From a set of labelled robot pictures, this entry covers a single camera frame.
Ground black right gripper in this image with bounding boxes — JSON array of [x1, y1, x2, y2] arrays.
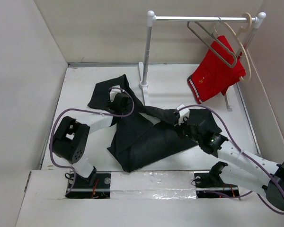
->
[[173, 115, 201, 144]]

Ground black trousers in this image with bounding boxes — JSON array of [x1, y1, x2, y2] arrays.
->
[[87, 74, 223, 174]]

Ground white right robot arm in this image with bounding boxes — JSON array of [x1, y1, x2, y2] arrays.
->
[[176, 120, 284, 214]]

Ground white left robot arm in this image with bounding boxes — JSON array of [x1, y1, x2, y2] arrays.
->
[[49, 88, 134, 188]]

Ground grey trouser hanger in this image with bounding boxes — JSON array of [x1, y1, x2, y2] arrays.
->
[[186, 21, 238, 69]]

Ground beige wooden hanger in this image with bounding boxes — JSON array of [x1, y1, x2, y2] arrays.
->
[[218, 13, 253, 83]]

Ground red shorts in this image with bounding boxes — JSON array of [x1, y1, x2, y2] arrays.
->
[[186, 35, 247, 105]]

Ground white metal clothes rack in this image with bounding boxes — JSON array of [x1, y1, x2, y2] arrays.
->
[[138, 10, 266, 105]]

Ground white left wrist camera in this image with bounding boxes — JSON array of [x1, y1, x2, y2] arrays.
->
[[109, 85, 123, 103]]

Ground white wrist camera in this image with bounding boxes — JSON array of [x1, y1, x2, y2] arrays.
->
[[175, 104, 190, 125], [109, 85, 123, 103]]

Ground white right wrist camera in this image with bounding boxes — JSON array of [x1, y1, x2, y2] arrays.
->
[[175, 104, 190, 125]]

